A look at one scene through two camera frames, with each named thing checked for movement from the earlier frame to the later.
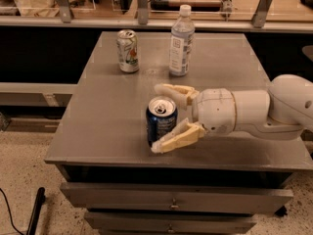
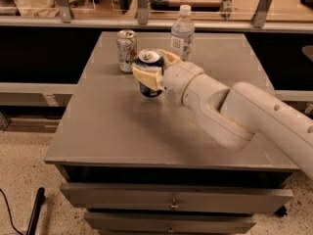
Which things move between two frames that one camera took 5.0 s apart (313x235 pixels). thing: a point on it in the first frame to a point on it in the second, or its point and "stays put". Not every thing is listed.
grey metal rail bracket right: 259,18 stays put
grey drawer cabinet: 214,185 stays put
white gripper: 213,111 to 180,81
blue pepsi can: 160,114 to 152,59
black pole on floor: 40,199 stays put
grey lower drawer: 169,221 stays put
